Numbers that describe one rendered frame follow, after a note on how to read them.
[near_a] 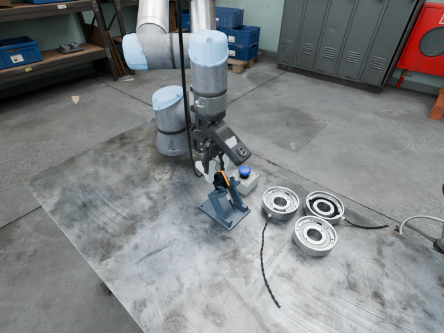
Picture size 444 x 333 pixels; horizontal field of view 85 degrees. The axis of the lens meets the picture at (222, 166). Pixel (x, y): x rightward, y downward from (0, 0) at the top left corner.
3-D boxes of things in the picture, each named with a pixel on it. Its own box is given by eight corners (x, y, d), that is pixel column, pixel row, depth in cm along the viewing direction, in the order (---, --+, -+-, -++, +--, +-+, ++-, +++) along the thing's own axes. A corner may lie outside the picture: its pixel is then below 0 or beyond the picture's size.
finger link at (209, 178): (199, 175, 70) (201, 147, 65) (214, 185, 67) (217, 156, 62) (191, 179, 68) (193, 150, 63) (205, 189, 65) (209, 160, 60)
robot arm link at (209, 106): (234, 90, 53) (207, 102, 48) (233, 109, 56) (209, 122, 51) (209, 80, 57) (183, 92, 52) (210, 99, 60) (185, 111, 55)
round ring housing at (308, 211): (297, 217, 72) (300, 207, 69) (309, 195, 78) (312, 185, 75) (334, 234, 67) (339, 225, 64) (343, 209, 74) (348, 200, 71)
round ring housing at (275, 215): (272, 190, 80) (274, 181, 77) (302, 206, 75) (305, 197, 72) (254, 209, 74) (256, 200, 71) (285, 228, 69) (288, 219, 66)
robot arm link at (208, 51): (226, 28, 49) (231, 38, 43) (225, 81, 56) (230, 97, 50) (187, 28, 49) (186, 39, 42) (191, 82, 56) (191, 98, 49)
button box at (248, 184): (258, 184, 82) (259, 173, 79) (246, 196, 78) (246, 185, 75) (238, 174, 86) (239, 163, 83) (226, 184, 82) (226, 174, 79)
